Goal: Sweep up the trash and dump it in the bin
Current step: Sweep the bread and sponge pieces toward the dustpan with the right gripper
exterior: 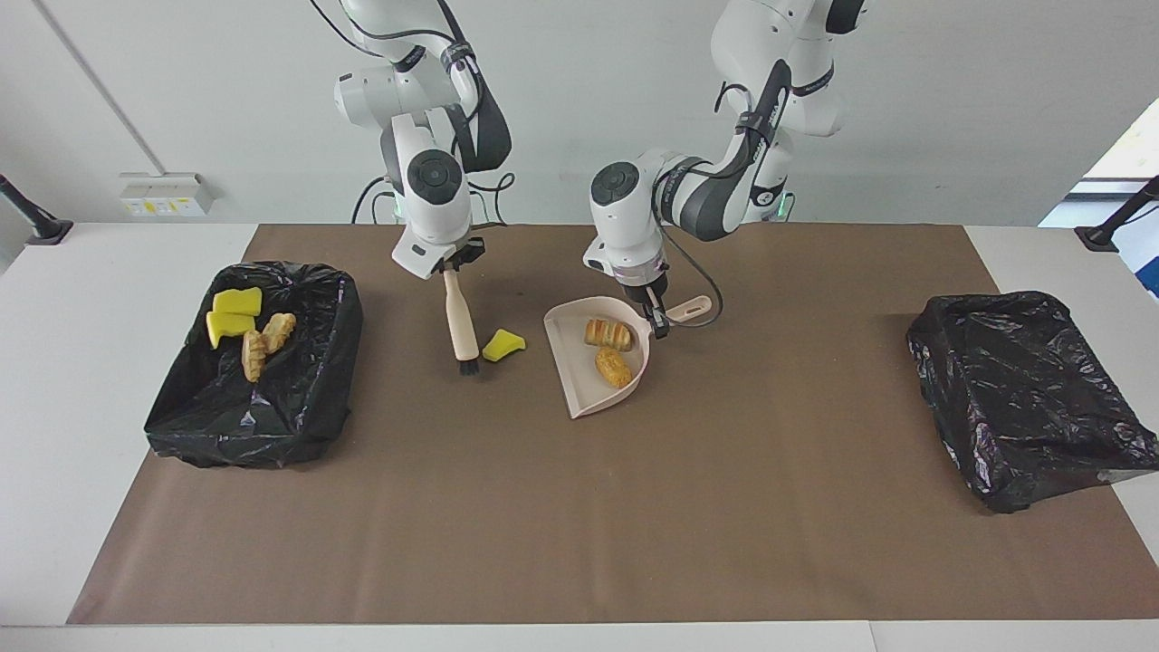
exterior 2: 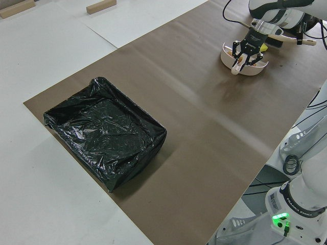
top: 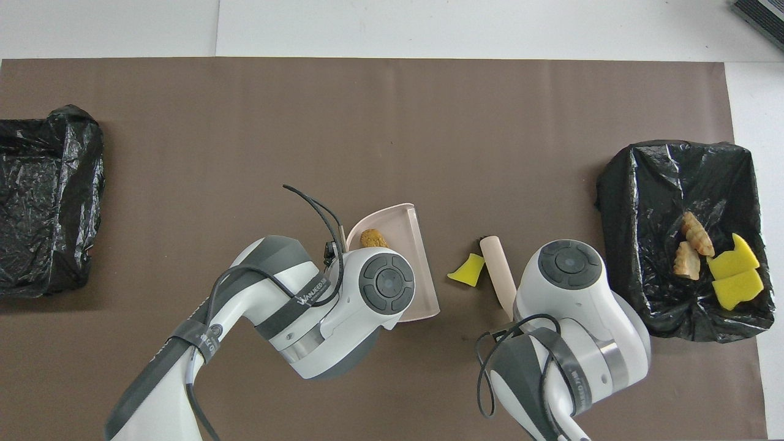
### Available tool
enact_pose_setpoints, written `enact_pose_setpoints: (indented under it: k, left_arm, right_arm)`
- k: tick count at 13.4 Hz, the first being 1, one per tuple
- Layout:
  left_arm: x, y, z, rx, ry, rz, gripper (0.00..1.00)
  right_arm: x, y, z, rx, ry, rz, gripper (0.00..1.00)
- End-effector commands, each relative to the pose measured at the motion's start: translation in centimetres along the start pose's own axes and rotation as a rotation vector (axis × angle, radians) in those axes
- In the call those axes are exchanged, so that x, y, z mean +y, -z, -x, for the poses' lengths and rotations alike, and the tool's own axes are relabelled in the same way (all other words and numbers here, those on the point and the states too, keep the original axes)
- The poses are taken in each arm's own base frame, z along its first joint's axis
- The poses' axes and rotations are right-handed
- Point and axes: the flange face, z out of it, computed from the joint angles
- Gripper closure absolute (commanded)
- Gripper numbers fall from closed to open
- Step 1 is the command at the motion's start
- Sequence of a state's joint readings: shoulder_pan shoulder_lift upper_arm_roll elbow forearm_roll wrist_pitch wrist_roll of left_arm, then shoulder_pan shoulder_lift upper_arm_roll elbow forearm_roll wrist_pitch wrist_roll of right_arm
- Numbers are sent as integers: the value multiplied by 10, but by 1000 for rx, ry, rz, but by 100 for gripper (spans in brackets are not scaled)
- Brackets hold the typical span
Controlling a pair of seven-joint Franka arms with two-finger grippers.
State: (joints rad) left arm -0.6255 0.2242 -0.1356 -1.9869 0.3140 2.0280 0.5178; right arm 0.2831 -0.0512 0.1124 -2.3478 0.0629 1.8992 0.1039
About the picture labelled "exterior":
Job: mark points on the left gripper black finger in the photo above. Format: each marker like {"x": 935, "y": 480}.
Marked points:
{"x": 662, "y": 321}

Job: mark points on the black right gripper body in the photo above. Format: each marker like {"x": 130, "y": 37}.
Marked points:
{"x": 466, "y": 252}

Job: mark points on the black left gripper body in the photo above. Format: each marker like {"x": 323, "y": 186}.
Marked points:
{"x": 645, "y": 292}

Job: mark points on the striped toy croissant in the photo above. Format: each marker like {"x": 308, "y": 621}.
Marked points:
{"x": 278, "y": 332}
{"x": 608, "y": 334}
{"x": 253, "y": 356}

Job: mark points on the brown toy nugget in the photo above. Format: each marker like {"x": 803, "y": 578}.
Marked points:
{"x": 614, "y": 369}

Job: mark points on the beige brush with black bristles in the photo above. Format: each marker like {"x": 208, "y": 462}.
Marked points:
{"x": 462, "y": 326}

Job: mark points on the beige plastic dustpan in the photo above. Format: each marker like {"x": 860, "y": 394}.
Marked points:
{"x": 579, "y": 389}

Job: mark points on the green and yellow sponge piece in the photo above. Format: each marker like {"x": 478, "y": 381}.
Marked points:
{"x": 228, "y": 328}

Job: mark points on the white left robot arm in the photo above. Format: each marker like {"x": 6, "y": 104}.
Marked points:
{"x": 625, "y": 226}

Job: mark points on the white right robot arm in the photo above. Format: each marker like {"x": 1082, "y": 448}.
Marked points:
{"x": 435, "y": 199}

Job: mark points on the black plastic lined bin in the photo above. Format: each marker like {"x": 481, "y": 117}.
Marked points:
{"x": 299, "y": 389}
{"x": 1023, "y": 389}

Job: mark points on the brown paper table mat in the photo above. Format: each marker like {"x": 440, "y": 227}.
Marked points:
{"x": 634, "y": 525}

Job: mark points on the black clamp stand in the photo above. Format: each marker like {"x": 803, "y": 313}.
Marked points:
{"x": 1118, "y": 222}
{"x": 32, "y": 217}

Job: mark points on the bright window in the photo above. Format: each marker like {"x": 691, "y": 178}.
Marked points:
{"x": 1123, "y": 163}

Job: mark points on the white wall outlet box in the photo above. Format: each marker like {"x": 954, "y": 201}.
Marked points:
{"x": 167, "y": 195}

